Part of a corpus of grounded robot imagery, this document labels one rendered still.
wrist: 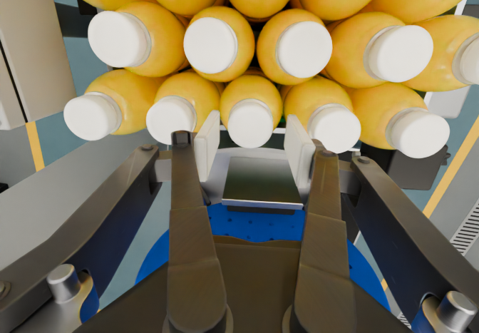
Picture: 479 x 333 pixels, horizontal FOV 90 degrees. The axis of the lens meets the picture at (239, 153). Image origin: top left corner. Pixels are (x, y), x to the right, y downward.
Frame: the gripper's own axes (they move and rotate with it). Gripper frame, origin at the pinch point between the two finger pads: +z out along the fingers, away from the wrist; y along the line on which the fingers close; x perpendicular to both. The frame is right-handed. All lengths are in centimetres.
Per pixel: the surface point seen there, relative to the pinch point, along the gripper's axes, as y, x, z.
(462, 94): 36.5, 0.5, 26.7
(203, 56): -4.1, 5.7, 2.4
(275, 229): 4.5, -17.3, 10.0
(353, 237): 68, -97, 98
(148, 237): -67, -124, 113
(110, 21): -11.0, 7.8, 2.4
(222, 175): -4.3, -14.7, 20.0
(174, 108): -6.6, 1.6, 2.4
